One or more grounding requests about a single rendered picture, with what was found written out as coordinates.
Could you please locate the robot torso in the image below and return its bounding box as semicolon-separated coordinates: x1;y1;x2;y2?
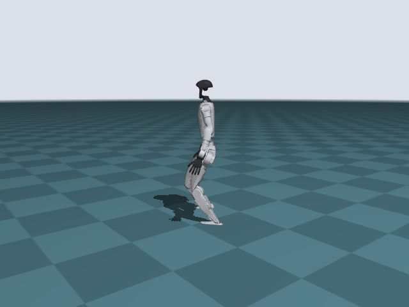
197;100;216;157

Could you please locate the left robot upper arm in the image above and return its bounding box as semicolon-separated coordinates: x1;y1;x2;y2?
201;104;213;134

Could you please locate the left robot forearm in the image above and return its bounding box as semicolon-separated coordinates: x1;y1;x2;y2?
198;128;212;158

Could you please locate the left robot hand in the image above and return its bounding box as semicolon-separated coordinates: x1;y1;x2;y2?
188;151;206;175

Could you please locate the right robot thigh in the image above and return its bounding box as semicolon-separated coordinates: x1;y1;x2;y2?
185;155;197;188

